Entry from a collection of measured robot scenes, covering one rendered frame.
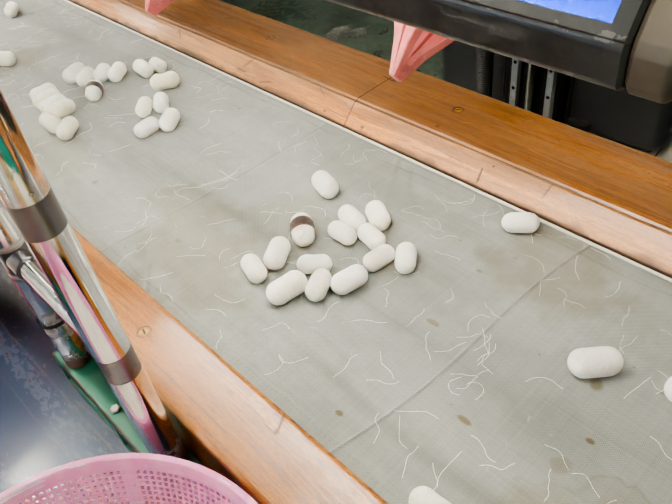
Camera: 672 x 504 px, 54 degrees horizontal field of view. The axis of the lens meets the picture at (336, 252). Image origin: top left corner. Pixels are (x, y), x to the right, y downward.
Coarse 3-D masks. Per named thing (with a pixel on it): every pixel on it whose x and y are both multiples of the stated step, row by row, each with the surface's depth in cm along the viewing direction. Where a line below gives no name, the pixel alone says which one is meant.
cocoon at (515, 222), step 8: (504, 216) 59; (512, 216) 59; (520, 216) 58; (528, 216) 58; (536, 216) 58; (504, 224) 59; (512, 224) 58; (520, 224) 58; (528, 224) 58; (536, 224) 58; (512, 232) 59; (520, 232) 59; (528, 232) 59
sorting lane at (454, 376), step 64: (0, 0) 118; (64, 0) 114; (64, 64) 96; (128, 64) 93; (192, 64) 91; (128, 128) 81; (192, 128) 79; (256, 128) 77; (320, 128) 76; (64, 192) 72; (128, 192) 71; (192, 192) 70; (256, 192) 68; (384, 192) 66; (448, 192) 65; (128, 256) 63; (192, 256) 62; (448, 256) 58; (512, 256) 58; (576, 256) 57; (192, 320) 56; (256, 320) 55; (320, 320) 55; (384, 320) 54; (448, 320) 53; (512, 320) 52; (576, 320) 52; (640, 320) 51; (256, 384) 51; (320, 384) 50; (384, 384) 49; (448, 384) 49; (512, 384) 48; (576, 384) 48; (640, 384) 47; (384, 448) 46; (448, 448) 45; (512, 448) 44; (576, 448) 44; (640, 448) 43
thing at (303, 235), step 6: (294, 216) 62; (294, 228) 60; (300, 228) 60; (306, 228) 60; (312, 228) 61; (294, 234) 60; (300, 234) 60; (306, 234) 60; (312, 234) 60; (294, 240) 60; (300, 240) 60; (306, 240) 60; (312, 240) 61; (300, 246) 61
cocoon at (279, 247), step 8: (272, 240) 60; (280, 240) 59; (272, 248) 59; (280, 248) 59; (288, 248) 60; (264, 256) 59; (272, 256) 58; (280, 256) 58; (272, 264) 58; (280, 264) 58
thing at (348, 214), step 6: (348, 204) 62; (342, 210) 62; (348, 210) 62; (354, 210) 62; (342, 216) 62; (348, 216) 61; (354, 216) 61; (360, 216) 61; (348, 222) 61; (354, 222) 61; (360, 222) 61; (354, 228) 61
